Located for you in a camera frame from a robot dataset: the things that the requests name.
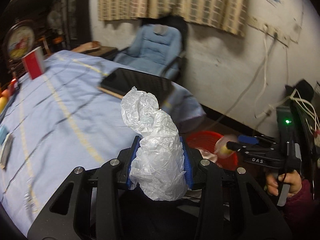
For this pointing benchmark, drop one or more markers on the dark side table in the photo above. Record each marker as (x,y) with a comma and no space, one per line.
(100,52)

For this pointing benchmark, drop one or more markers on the tan cardboard piece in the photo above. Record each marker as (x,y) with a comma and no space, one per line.
(87,46)

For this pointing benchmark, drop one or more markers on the blue cushioned chair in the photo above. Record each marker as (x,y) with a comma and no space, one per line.
(152,47)

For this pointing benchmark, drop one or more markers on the wall power outlet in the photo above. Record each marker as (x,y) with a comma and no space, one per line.
(272,33)

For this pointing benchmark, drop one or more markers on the red and white box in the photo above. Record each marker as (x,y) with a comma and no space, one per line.
(32,63)

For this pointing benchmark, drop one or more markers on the yellow apple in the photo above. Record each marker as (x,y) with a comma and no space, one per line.
(2,103)

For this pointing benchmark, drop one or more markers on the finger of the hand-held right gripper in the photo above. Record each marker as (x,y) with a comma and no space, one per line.
(236,147)
(247,139)

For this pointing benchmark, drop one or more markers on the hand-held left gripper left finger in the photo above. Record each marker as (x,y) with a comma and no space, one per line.
(133,152)

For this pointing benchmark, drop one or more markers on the wooden board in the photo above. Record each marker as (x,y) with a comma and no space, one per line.
(110,92)

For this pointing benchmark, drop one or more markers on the red plastic basket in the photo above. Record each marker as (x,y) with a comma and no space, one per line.
(200,140)

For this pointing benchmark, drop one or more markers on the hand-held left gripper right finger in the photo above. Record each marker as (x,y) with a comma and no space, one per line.
(188,170)

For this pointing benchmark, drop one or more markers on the checked beige curtain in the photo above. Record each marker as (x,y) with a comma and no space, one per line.
(175,2)

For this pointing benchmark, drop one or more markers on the person's right forearm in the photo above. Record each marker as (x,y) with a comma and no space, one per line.
(300,210)

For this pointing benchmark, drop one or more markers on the person's right hand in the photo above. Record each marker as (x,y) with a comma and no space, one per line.
(271,185)

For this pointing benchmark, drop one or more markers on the blue striped tablecloth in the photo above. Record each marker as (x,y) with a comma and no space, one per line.
(62,130)

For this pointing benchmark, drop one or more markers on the black tablet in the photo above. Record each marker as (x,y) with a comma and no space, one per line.
(135,82)

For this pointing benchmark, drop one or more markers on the small blue packet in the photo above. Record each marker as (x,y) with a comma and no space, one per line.
(3,135)

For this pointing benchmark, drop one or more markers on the white plastic bag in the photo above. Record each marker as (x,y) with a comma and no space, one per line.
(155,155)

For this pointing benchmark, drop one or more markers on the small red packet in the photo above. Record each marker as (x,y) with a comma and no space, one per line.
(12,85)

